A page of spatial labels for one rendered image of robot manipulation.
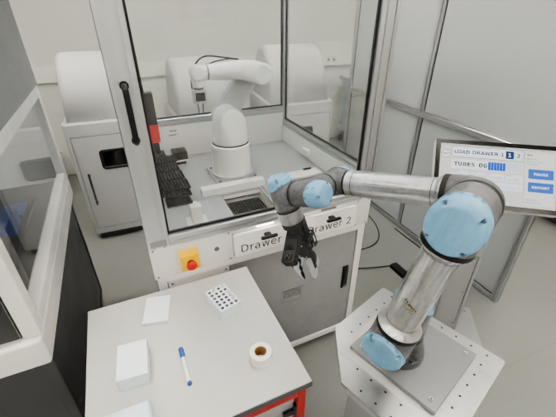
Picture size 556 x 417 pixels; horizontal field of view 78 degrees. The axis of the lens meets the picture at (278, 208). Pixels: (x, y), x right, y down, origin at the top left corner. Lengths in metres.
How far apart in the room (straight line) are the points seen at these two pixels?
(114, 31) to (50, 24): 3.31
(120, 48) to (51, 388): 1.13
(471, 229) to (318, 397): 1.47
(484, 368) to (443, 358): 0.12
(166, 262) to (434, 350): 1.00
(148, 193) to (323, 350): 1.40
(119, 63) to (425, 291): 1.00
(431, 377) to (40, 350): 1.16
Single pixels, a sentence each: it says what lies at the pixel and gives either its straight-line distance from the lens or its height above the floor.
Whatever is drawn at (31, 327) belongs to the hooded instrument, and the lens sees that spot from 1.25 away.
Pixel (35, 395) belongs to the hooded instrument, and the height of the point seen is 0.60.
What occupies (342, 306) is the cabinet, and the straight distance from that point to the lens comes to 2.10.
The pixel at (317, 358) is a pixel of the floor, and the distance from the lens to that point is 2.15.
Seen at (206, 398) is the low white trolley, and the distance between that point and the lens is 1.14.
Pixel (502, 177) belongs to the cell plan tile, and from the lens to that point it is 1.83.
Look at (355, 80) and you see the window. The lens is 1.45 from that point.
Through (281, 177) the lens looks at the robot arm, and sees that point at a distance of 0.99.
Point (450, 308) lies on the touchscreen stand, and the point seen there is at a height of 0.24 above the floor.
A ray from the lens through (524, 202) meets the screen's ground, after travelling 1.84.
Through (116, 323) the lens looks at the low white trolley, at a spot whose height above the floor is 0.76.
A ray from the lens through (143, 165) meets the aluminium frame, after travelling 1.21.
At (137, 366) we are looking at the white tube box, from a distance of 1.19.
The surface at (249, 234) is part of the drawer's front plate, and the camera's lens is 1.43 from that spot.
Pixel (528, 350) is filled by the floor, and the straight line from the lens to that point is 2.61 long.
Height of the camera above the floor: 1.73
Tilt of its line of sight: 30 degrees down
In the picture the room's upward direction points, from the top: straight up
